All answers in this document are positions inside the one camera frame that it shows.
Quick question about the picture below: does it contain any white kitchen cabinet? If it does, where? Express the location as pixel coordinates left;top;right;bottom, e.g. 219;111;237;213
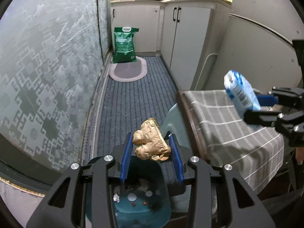
110;0;165;53
163;0;232;91

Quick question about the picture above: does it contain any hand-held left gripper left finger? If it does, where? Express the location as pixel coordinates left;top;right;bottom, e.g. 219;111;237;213
26;133;133;228

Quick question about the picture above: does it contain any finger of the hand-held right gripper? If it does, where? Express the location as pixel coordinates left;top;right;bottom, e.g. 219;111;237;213
254;87;304;107
243;109;289;127

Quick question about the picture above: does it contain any blue striped floor mat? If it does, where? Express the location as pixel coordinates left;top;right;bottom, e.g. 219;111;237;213
88;56;190;188

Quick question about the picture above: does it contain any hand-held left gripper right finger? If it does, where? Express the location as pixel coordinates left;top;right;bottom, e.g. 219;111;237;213
168;134;277;228

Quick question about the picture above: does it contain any white refrigerator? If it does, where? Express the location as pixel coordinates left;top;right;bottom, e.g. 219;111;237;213
204;0;304;95

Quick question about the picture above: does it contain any frosted patterned sliding door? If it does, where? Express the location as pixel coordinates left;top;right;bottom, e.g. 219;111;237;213
0;0;100;190
97;0;113;64

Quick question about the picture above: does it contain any green bag with handle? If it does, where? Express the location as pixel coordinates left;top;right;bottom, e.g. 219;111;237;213
112;26;139;64

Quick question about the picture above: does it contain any brown paper bag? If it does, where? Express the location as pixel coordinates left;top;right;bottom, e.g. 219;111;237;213
132;117;171;161

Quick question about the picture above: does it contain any grey checked tablecloth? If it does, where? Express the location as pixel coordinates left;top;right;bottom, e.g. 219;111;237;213
179;89;285;195

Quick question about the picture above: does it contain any person's right hand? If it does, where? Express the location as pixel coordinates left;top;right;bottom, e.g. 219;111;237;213
295;146;304;166

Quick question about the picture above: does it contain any blue white plastic packet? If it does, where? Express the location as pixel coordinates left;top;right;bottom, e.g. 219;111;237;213
224;70;262;114

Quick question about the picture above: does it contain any oval grey pink mat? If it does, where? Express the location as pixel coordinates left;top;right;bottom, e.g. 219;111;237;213
109;56;148;82

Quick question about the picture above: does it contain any teal plastic bin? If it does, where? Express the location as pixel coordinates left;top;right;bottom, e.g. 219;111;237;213
84;103;194;228

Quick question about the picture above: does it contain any person's dark grey clothing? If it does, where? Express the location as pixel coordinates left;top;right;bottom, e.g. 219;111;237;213
260;188;304;228

